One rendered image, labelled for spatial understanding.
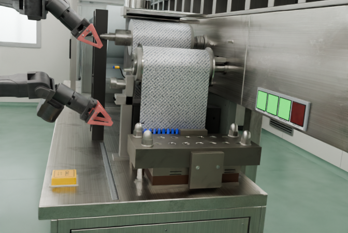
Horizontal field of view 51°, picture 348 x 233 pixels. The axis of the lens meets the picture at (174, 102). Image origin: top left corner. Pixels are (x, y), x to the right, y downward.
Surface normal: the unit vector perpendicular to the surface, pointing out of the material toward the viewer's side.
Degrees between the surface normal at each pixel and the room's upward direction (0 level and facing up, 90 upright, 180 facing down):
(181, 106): 90
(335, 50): 90
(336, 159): 90
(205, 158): 90
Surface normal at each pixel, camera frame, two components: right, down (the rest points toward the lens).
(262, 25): -0.96, -0.02
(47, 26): 0.26, 0.18
